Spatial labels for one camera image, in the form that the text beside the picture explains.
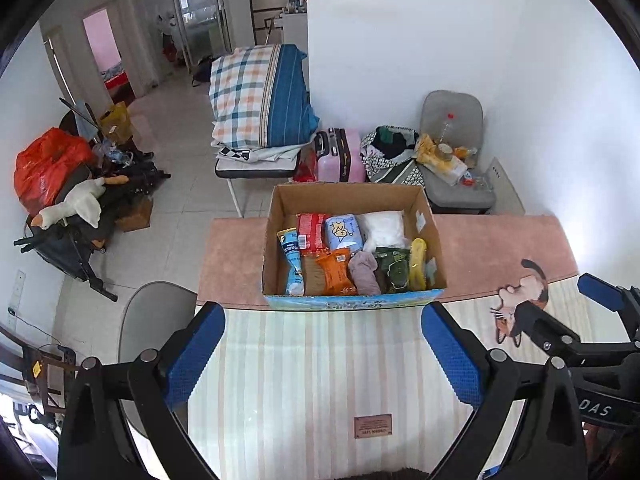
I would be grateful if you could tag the brown cardboard box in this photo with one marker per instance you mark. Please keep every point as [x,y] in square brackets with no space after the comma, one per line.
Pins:
[134,215]

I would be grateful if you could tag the white goose plush toy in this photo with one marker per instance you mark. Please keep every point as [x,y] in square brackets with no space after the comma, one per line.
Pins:
[82,200]

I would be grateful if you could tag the white wall outlet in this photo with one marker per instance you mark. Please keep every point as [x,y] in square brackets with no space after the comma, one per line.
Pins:
[18,290]

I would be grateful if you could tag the yellow plastic bag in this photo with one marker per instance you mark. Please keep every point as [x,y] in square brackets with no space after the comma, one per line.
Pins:
[427,147]

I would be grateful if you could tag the pink suitcase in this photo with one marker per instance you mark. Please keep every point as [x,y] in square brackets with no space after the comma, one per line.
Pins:
[345,157]

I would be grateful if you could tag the cat-shaped mat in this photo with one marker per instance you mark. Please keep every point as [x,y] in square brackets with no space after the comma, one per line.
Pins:
[531,284]

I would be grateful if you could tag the yellow paper bag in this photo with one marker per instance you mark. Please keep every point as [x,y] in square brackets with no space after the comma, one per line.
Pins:
[116,122]

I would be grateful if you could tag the clear plastic bottle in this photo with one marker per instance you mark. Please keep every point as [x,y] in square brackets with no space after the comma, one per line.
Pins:
[447,130]

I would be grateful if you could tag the dark fleece clothing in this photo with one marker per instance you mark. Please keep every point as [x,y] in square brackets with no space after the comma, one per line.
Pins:
[390,475]

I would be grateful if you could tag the plaid folded quilt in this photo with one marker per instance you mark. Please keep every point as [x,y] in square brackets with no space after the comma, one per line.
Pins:
[250,95]

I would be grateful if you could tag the white plastic bag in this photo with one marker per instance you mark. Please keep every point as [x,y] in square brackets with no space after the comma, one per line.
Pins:
[382,230]

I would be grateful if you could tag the purple cloth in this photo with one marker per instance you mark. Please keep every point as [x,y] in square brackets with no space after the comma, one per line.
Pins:
[365,272]

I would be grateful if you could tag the white printed folded cloth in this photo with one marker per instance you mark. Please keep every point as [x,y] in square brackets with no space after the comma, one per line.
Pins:
[250,152]

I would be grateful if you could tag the dark green snack packet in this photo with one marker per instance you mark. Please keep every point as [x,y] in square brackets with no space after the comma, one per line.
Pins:
[392,267]

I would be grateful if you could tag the white flat panel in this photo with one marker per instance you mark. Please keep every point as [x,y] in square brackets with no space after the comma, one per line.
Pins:
[507,185]

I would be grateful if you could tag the brown wooden chair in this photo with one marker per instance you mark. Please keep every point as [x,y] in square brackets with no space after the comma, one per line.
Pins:
[40,360]

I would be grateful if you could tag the long blue packet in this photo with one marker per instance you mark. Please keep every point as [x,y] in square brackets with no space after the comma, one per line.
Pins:
[290,255]

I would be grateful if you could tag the white soft pack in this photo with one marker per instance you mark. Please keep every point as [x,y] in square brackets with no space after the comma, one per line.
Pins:
[452,167]

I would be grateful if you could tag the printed cardboard box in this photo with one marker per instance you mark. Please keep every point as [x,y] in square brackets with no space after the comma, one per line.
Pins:
[350,303]

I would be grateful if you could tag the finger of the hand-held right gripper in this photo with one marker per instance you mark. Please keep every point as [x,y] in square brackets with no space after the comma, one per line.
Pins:
[542,325]
[600,292]

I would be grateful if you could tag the white cabinet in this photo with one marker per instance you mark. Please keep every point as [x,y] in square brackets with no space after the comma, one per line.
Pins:
[294,27]

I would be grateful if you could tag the patterned bag of clothes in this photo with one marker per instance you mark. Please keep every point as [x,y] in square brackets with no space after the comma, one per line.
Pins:
[395,170]

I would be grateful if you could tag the striped table cloth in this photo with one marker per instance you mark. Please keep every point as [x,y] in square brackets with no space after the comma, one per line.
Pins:
[310,360]

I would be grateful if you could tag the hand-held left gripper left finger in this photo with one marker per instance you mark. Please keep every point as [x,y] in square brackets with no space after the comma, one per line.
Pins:
[192,360]

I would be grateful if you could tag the orange wrapper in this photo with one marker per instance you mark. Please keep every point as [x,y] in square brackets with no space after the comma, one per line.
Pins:
[465,151]

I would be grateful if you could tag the grey cushioned chair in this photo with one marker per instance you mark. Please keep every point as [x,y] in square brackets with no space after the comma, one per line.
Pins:
[450,102]

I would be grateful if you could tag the silver glitter yellow pouch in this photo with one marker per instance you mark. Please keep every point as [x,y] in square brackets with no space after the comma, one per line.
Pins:
[417,265]

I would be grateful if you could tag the grey round-backed chair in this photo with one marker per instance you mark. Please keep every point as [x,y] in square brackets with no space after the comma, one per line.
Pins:
[150,315]

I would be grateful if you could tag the white metal frame cot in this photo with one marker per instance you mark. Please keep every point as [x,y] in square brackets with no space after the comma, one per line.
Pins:
[250,170]

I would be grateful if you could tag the red snack packet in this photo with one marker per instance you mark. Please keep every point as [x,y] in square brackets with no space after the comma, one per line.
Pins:
[310,230]

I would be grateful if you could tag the red bedding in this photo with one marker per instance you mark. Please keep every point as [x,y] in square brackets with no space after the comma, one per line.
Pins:
[117,80]

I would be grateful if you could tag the red bag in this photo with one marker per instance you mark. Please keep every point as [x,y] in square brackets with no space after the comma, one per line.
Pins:
[305,165]

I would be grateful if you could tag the black stroller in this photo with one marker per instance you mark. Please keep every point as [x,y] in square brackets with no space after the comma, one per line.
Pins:
[70,250]

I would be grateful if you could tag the orange plastic bag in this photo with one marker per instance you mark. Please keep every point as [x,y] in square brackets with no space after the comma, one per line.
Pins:
[47,170]

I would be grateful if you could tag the brown tape roll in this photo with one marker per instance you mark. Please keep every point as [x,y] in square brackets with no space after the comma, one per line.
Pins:
[444,150]

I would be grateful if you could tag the pink table mat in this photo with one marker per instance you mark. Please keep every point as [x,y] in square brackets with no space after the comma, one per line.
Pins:
[480,245]

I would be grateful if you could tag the orange snack packet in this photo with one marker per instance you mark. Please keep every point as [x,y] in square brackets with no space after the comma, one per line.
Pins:
[335,272]

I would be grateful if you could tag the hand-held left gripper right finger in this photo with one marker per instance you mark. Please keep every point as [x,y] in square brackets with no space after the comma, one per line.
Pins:
[450,355]

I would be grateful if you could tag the light blue tissue packet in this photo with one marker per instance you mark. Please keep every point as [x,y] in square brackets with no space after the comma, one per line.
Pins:
[342,232]

